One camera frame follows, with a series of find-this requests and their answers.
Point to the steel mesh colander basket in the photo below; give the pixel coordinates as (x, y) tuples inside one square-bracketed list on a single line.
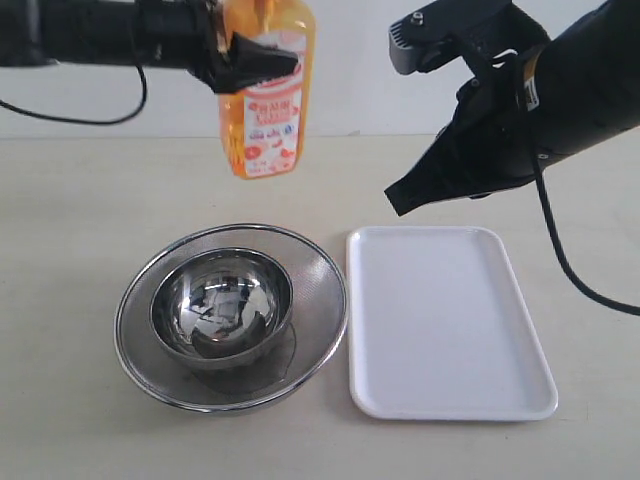
[(317, 325)]

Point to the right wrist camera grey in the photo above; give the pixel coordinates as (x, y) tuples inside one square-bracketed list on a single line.
[(480, 32)]

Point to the white rectangular plastic tray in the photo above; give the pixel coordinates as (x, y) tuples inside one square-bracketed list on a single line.
[(439, 329)]

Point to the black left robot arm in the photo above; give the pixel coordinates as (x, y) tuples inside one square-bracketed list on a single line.
[(39, 33)]

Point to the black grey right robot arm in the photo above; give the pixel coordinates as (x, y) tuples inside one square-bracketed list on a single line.
[(532, 100)]

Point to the small stainless steel bowl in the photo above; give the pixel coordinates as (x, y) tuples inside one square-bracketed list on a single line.
[(222, 309)]

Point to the orange dish soap pump bottle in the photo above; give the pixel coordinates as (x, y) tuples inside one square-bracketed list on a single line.
[(262, 128)]

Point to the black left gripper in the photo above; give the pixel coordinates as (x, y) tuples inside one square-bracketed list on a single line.
[(190, 35)]

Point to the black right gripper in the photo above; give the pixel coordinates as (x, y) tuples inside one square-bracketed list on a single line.
[(481, 151)]

